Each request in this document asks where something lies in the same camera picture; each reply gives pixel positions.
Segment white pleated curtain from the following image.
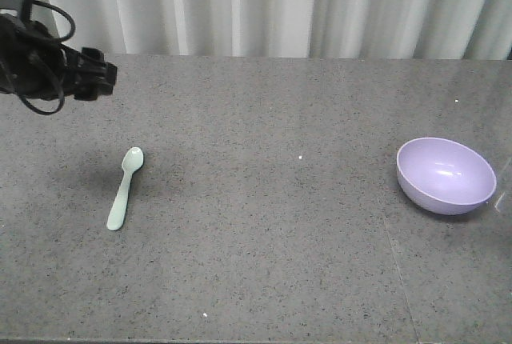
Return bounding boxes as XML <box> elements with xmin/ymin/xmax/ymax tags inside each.
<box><xmin>54</xmin><ymin>0</ymin><xmax>511</xmax><ymax>60</ymax></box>

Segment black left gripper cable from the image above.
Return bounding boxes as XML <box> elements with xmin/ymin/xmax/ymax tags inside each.
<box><xmin>15</xmin><ymin>0</ymin><xmax>77</xmax><ymax>116</ymax></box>

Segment purple plastic bowl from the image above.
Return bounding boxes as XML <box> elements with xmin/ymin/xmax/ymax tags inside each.
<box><xmin>396</xmin><ymin>137</ymin><xmax>497</xmax><ymax>216</ymax></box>

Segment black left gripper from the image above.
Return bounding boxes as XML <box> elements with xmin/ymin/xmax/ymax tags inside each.
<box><xmin>1</xmin><ymin>14</ymin><xmax>118</xmax><ymax>101</ymax></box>

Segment light green plastic spoon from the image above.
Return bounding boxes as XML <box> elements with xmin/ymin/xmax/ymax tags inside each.
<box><xmin>106</xmin><ymin>147</ymin><xmax>144</xmax><ymax>231</ymax></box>

